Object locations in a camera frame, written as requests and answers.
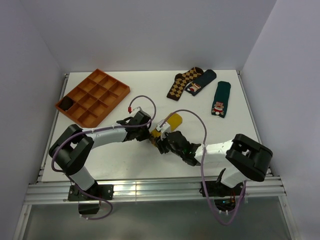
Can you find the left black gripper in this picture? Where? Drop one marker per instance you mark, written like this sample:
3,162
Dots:
145,136

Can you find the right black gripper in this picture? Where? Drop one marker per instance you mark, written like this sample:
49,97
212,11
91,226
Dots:
160,143

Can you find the yellow sock with character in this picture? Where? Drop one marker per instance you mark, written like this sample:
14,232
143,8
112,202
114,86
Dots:
174,119

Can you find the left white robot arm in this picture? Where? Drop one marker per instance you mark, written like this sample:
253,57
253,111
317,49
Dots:
72,148

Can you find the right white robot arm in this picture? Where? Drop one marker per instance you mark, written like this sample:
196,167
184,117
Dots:
248,159

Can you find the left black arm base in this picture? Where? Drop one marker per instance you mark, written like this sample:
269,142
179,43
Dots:
90,201

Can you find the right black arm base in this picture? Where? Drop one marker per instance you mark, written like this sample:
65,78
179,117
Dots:
224,196

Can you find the navy sock with pattern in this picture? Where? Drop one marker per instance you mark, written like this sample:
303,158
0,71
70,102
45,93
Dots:
197,85

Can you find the brown argyle sock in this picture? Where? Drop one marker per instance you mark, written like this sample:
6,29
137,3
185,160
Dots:
181,80

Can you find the dark green santa sock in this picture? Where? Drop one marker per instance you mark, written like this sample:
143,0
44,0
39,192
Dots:
221,99

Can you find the rolled dark sock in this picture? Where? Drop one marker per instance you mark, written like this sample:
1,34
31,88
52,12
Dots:
66,103

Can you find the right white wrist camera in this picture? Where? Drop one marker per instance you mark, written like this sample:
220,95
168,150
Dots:
162,128

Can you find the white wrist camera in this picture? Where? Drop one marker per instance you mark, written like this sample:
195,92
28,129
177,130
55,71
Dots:
162,128
133,111

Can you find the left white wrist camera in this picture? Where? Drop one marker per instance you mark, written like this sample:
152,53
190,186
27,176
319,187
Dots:
133,111

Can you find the aluminium frame rail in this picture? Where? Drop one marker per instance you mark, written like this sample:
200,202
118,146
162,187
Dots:
171,189

